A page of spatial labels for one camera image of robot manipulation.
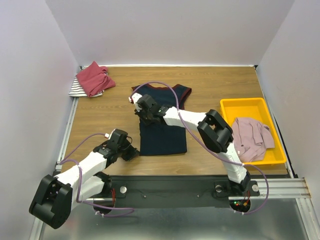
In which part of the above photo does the navy tank top maroon trim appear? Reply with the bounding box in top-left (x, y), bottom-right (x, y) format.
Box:
top-left (137, 84), bottom-right (187, 156)

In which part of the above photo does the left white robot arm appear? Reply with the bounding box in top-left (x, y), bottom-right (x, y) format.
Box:
top-left (28, 128), bottom-right (140, 229)

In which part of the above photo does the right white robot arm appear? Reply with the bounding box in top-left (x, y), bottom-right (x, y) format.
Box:
top-left (129, 93), bottom-right (251, 195)

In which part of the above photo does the red folded tank top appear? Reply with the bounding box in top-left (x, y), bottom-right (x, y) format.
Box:
top-left (76, 61), bottom-right (116, 98)

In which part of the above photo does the striped folded tank top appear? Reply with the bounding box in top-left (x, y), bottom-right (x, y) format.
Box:
top-left (68, 77), bottom-right (89, 98)

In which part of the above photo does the mauve tank top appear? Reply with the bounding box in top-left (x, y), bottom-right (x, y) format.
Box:
top-left (231, 117), bottom-right (275, 163)

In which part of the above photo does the yellow plastic bin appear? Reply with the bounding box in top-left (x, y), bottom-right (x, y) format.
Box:
top-left (220, 97), bottom-right (286, 166)

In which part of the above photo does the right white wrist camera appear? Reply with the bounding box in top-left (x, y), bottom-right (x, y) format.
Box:
top-left (128, 92), bottom-right (142, 112)

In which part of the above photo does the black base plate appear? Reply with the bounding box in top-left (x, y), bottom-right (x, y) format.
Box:
top-left (92, 175), bottom-right (260, 209)

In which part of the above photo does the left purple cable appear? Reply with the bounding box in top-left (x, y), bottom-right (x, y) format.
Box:
top-left (58, 132), bottom-right (136, 218)

